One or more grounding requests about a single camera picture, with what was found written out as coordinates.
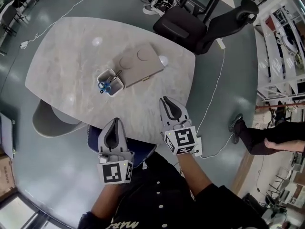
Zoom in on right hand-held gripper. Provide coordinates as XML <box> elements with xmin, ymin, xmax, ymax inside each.
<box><xmin>159</xmin><ymin>96</ymin><xmax>199</xmax><ymax>156</ymax></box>

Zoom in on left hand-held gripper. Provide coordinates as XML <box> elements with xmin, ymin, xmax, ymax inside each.
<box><xmin>96</xmin><ymin>117</ymin><xmax>135</xmax><ymax>187</ymax></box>

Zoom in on beige box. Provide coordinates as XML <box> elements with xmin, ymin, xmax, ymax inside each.
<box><xmin>112</xmin><ymin>42</ymin><xmax>166</xmax><ymax>89</ymax></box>

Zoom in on person's right forearm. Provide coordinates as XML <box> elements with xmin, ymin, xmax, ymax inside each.
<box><xmin>177</xmin><ymin>151</ymin><xmax>213</xmax><ymax>198</ymax></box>

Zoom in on person's left forearm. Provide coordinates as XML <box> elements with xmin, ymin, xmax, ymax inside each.
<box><xmin>91</xmin><ymin>183</ymin><xmax>125</xmax><ymax>224</ymax></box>

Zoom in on dark chair with blue seat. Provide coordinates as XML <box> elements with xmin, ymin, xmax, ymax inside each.
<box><xmin>86</xmin><ymin>124</ymin><xmax>158</xmax><ymax>169</ymax></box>

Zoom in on white pen holder bin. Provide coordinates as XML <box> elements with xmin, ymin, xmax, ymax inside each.
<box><xmin>97</xmin><ymin>68</ymin><xmax>125</xmax><ymax>98</ymax></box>

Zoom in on blue scissors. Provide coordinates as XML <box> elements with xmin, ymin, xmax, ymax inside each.
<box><xmin>98</xmin><ymin>76</ymin><xmax>114</xmax><ymax>95</ymax></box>

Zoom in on light grey shell chair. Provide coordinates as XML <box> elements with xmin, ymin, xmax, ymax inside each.
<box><xmin>31</xmin><ymin>99</ymin><xmax>88</xmax><ymax>138</ymax></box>

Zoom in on person's black shirt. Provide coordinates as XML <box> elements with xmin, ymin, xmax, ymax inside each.
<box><xmin>78</xmin><ymin>151</ymin><xmax>270</xmax><ymax>229</ymax></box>

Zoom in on grey marble table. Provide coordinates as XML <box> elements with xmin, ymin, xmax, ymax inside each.
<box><xmin>24</xmin><ymin>16</ymin><xmax>196</xmax><ymax>144</ymax></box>

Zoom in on black office chair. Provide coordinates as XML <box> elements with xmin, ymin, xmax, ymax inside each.
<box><xmin>152</xmin><ymin>0</ymin><xmax>260</xmax><ymax>55</ymax></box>

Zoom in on cardboard box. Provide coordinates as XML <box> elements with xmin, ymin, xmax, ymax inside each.
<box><xmin>0</xmin><ymin>156</ymin><xmax>17</xmax><ymax>198</ymax></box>

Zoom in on white shelf rack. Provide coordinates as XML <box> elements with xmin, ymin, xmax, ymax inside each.
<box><xmin>253</xmin><ymin>0</ymin><xmax>305</xmax><ymax>103</ymax></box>

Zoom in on white power cable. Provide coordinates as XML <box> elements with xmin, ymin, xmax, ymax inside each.
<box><xmin>23</xmin><ymin>0</ymin><xmax>107</xmax><ymax>45</ymax></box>
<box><xmin>199</xmin><ymin>132</ymin><xmax>236</xmax><ymax>159</ymax></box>
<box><xmin>197</xmin><ymin>47</ymin><xmax>226</xmax><ymax>131</ymax></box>

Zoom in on tangle of cables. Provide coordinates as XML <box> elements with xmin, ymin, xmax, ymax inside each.
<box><xmin>142</xmin><ymin>0</ymin><xmax>183</xmax><ymax>16</ymax></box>

